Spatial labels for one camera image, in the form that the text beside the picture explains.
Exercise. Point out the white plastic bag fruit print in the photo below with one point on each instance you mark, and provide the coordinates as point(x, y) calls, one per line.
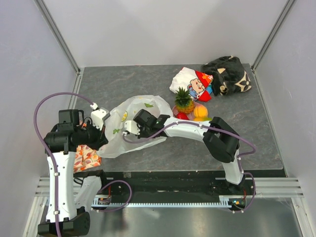
point(121, 118)

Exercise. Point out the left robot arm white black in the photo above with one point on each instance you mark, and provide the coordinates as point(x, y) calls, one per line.
point(68, 214)

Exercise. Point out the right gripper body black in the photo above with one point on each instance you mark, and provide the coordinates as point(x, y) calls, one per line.
point(144, 132)

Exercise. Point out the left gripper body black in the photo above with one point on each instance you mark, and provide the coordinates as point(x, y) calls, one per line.
point(90, 135)

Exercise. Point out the fake yellow fruit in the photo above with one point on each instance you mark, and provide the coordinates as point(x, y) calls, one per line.
point(202, 119)

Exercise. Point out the left aluminium frame post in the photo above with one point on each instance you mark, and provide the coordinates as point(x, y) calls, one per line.
point(57, 34)

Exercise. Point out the fake orange peach fruit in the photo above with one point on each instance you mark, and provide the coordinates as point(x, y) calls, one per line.
point(200, 111)

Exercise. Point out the orange floral cloth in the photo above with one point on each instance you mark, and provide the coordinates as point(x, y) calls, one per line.
point(86, 158)

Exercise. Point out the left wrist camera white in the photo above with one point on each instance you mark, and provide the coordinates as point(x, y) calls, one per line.
point(99, 116)

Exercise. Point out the pink plate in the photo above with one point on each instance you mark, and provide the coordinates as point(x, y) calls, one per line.
point(191, 115)

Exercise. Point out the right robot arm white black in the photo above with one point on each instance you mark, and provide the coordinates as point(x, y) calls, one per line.
point(220, 139)

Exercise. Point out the aluminium frame post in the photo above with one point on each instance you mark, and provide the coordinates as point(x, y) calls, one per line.
point(57, 34)
point(273, 33)

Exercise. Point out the red fake bell pepper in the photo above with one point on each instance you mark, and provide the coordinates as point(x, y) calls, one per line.
point(183, 116)

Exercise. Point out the right aluminium frame post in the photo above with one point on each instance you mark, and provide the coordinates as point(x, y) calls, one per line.
point(273, 33)

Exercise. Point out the grey slotted cable duct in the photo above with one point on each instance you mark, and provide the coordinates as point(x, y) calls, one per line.
point(99, 202)

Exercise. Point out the fake pineapple green crown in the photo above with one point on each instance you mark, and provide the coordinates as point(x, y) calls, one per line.
point(183, 101)

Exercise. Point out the black beige patterned cloth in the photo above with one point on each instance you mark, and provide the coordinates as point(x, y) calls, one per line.
point(229, 76)

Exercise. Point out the white cartoon print cloth bag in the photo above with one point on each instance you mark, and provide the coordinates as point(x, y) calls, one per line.
point(198, 84)

